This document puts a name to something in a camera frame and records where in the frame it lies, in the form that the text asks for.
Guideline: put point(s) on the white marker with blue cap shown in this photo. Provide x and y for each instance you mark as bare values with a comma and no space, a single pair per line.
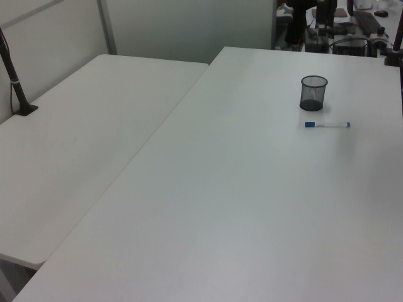
327,125

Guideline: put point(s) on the black mesh pen cup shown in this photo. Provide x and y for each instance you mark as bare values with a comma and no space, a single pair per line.
311,105

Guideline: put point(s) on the white side table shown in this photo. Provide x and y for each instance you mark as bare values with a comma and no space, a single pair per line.
78,141

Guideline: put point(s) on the grey partition panel edge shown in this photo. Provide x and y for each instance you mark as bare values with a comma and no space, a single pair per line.
274,23

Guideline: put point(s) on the dark green equipment box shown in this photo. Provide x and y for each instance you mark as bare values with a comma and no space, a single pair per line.
316,43

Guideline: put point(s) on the person legs black trousers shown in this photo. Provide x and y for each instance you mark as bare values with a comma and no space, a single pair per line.
296,23

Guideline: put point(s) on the black control box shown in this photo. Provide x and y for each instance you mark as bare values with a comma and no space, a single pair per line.
349,45

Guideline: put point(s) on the black device on stand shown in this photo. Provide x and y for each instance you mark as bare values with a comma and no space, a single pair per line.
324,15

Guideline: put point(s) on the black pole with white tie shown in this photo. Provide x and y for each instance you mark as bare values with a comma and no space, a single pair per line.
19,91

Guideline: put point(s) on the black keyboard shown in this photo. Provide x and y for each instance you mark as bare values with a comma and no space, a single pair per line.
366,20

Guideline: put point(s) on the black computer mouse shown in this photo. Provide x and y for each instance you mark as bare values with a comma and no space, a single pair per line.
381,13

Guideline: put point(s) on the black camera pole clamp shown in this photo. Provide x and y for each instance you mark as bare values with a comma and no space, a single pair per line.
390,58

